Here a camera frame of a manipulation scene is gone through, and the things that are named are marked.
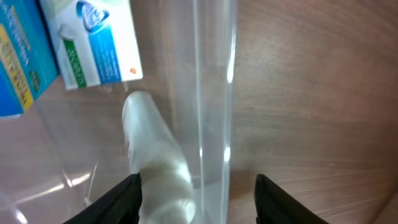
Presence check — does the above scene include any white blue medicine box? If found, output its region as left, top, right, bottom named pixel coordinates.
left=39, top=0, right=143, bottom=90

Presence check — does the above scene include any small hand sanitizer bottle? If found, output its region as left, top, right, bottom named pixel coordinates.
left=122, top=91, right=196, bottom=224

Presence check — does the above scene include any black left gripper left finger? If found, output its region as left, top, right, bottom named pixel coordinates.
left=65, top=174, right=142, bottom=224

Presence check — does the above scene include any clear plastic container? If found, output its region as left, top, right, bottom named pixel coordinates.
left=1, top=1, right=238, bottom=223

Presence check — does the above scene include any blue Vicks lozenge box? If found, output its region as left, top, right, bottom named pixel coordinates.
left=1, top=0, right=58, bottom=119

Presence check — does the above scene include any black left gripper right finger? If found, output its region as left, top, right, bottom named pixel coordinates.
left=254, top=174, right=326, bottom=224

